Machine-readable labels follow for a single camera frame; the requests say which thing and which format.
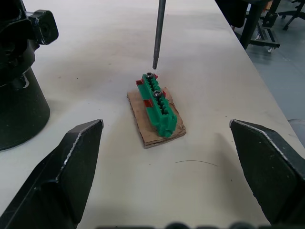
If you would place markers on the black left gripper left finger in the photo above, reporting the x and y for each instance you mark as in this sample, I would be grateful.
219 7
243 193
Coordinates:
54 181

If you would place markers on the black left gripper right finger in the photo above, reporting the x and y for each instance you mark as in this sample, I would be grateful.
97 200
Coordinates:
271 171

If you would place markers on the dark blue electric screwdriver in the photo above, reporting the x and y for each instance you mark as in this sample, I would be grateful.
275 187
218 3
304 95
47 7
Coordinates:
158 35

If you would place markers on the green ribbed finger piece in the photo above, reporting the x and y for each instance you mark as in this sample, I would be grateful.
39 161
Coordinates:
157 111

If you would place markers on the silver hex socket screw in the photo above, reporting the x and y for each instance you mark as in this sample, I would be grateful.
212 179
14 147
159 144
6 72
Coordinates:
149 75
157 93

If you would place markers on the black spare gripper workpiece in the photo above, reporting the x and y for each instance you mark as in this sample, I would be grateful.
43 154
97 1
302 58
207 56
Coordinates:
16 35

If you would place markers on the black cylindrical stand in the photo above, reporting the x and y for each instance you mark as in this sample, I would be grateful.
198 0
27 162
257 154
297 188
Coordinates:
19 112

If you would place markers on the brown cardboard pad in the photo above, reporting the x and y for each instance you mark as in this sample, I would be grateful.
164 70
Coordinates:
138 107

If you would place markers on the black table leg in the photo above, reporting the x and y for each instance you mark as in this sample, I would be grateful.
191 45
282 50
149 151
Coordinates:
250 21

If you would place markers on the black office chair base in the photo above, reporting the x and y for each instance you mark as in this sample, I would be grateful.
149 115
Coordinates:
293 12

